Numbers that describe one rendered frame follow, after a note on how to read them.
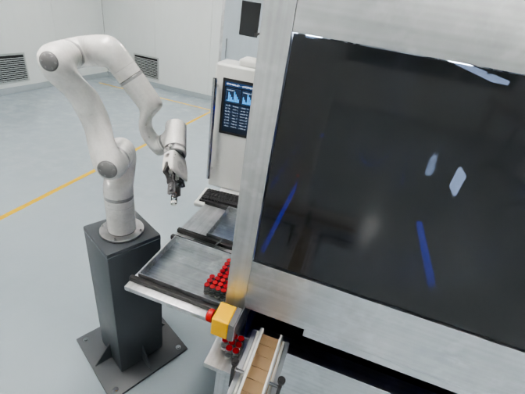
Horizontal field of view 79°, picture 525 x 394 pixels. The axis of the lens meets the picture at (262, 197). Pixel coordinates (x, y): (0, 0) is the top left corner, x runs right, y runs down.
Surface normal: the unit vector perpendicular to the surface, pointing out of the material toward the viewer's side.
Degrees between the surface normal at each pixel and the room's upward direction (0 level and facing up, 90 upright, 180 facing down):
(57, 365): 0
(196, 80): 90
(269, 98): 90
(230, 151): 90
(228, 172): 90
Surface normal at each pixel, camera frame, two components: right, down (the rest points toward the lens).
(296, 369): -0.30, 0.44
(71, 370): 0.15, -0.85
